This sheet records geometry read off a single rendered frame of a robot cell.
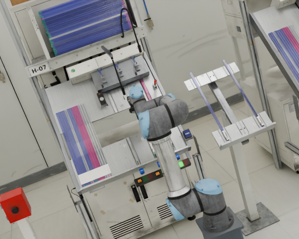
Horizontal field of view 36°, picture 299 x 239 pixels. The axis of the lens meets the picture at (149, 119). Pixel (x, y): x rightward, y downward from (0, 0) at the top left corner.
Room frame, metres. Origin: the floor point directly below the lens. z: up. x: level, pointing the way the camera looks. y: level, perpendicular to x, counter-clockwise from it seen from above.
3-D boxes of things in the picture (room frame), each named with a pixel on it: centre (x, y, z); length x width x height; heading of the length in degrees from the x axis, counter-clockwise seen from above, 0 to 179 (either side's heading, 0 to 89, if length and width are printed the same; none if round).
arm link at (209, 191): (1.86, -0.16, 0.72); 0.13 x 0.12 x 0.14; 96
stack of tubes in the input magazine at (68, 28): (2.87, 0.18, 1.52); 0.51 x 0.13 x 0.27; 98
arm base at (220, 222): (1.86, -0.16, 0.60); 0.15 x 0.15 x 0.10
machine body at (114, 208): (2.98, 0.26, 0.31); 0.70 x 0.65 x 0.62; 98
